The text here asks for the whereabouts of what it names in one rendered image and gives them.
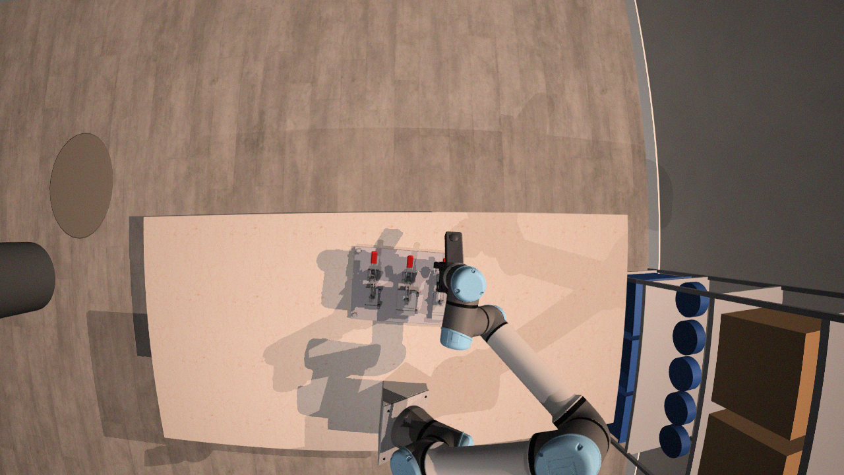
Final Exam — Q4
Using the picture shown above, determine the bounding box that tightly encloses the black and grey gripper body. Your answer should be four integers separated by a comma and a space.
437, 262, 448, 294

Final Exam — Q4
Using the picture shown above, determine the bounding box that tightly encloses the toggle clamp with red handle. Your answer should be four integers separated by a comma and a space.
367, 251, 379, 303
402, 255, 414, 305

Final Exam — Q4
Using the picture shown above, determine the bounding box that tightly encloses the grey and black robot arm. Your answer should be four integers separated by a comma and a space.
390, 232, 611, 475

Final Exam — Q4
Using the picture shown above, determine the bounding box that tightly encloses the grey toggle clamp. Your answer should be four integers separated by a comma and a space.
437, 274, 444, 307

